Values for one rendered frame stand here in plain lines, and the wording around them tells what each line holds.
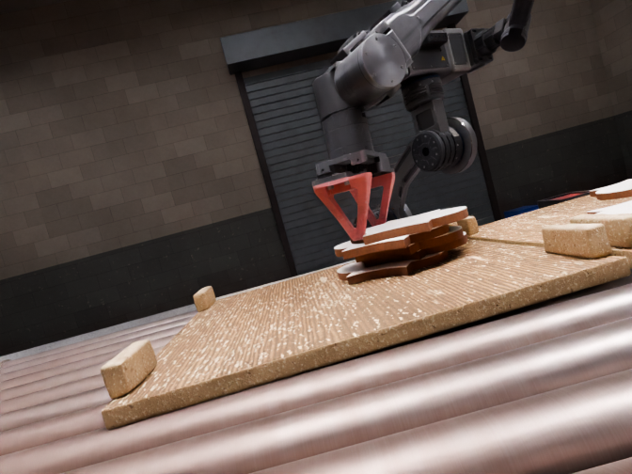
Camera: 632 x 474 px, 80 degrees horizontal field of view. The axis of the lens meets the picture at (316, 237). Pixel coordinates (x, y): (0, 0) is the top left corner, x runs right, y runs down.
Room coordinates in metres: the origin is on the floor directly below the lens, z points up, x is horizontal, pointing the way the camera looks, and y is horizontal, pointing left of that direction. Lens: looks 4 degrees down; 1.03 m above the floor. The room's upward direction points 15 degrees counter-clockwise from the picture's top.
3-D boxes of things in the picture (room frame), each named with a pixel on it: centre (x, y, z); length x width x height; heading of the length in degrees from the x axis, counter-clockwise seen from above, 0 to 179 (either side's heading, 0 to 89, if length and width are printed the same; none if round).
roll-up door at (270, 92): (5.18, -1.12, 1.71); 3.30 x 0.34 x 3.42; 97
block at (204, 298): (0.57, 0.19, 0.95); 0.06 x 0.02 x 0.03; 3
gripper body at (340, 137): (0.49, -0.07, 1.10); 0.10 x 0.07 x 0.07; 154
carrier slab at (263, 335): (0.45, -0.01, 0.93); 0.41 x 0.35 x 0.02; 93
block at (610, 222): (0.33, -0.25, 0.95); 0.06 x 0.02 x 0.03; 3
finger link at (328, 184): (0.46, -0.06, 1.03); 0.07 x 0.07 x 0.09; 64
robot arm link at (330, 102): (0.48, -0.08, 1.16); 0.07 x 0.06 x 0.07; 26
